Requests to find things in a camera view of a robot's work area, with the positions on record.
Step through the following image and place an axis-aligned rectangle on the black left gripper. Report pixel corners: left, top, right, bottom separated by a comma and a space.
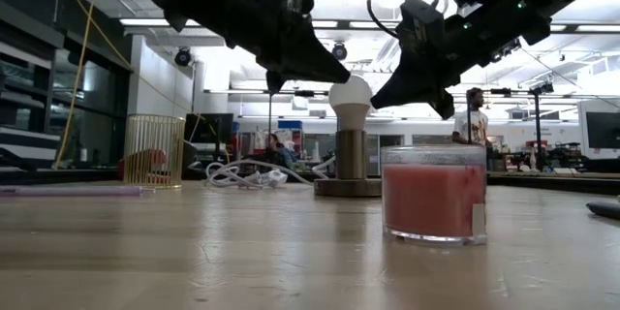
212, 0, 352, 96

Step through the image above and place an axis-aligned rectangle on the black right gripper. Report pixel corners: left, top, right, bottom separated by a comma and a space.
369, 0, 542, 121

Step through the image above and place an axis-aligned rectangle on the white lightbulb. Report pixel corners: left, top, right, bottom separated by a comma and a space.
328, 75, 374, 132

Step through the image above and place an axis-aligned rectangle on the black ceiling spotlight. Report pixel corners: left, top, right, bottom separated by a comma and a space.
173, 46, 193, 68
330, 41, 349, 62

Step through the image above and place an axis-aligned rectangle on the standing person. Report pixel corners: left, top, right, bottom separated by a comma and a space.
451, 87, 490, 147

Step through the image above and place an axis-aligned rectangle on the seated person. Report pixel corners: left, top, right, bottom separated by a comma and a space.
261, 132, 299, 170

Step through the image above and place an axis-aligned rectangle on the pink candle in glass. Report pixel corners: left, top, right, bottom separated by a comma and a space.
380, 144, 488, 247

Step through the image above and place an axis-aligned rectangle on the black computer monitor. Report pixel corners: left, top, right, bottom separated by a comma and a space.
584, 110, 620, 151
183, 112, 235, 145

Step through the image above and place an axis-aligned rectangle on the black metal gantry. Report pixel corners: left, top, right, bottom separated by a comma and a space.
202, 79, 556, 171

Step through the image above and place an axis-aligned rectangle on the long ceiling light strip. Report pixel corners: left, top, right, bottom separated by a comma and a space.
118, 17, 620, 34

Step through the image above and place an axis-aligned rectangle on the red plastic tool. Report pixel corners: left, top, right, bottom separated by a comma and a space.
116, 148, 169, 186

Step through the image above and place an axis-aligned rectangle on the black pen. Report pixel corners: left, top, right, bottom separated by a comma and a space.
584, 200, 620, 221

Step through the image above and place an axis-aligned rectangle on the purple pen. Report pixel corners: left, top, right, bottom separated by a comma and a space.
0, 184, 156, 199

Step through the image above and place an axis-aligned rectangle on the dark shelving unit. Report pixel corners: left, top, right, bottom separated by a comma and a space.
0, 0, 133, 171

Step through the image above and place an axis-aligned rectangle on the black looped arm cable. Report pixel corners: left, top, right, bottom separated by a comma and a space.
365, 0, 413, 40

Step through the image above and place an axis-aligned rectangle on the white power cord with switch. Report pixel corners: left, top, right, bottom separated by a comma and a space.
201, 154, 337, 190

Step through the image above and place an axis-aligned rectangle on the yellow cable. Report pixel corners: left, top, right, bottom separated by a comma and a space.
51, 0, 135, 171

